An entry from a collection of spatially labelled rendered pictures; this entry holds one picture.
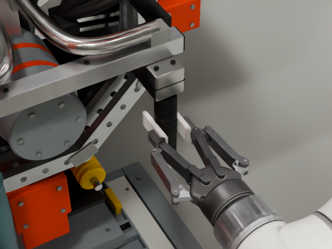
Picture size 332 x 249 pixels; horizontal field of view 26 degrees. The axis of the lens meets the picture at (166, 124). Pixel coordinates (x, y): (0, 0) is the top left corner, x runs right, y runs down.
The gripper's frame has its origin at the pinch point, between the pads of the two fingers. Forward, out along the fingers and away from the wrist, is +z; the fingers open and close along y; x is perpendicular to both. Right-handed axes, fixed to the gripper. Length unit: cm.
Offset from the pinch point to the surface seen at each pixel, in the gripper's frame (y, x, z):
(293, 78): 90, -83, 71
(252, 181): 52, -83, 39
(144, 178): 21, -75, 50
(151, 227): 15, -75, 34
